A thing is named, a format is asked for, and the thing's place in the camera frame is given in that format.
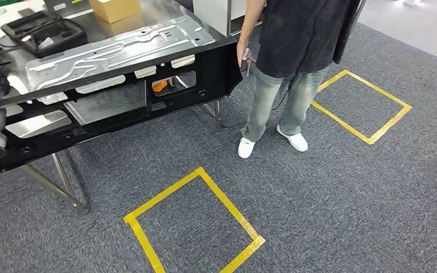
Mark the person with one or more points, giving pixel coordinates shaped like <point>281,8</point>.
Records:
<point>297,37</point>

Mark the open cardboard box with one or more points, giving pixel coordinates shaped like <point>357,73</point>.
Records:
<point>114,9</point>

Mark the yellow floor tape square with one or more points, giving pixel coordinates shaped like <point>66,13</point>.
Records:
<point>232,206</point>

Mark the white desk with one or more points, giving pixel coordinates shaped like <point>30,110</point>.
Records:
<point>0,20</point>

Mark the small orange object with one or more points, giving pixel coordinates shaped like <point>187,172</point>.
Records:
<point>160,86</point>

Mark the black foam-lined case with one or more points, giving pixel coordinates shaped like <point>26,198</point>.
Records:
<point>52,41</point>

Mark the stainless steel table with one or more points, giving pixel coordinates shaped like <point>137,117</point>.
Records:
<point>229,19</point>

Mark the long black plastic part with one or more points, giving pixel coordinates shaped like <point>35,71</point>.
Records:
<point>211,64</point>

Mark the black smartphone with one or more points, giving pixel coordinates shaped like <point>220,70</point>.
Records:
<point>25,12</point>

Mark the person's hand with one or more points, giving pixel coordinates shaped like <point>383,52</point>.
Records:
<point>242,54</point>

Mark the stainless steel workbench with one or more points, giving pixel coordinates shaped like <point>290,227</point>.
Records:
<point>101,32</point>

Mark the person's forearm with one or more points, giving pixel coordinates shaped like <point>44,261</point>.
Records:
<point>249,22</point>

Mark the black round handheld controller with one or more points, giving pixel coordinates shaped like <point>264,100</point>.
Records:
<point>247,67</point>

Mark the white cabinet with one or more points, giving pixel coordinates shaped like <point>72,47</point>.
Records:
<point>209,15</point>

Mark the stamped silver metal panel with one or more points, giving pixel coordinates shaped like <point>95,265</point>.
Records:
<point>128,49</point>

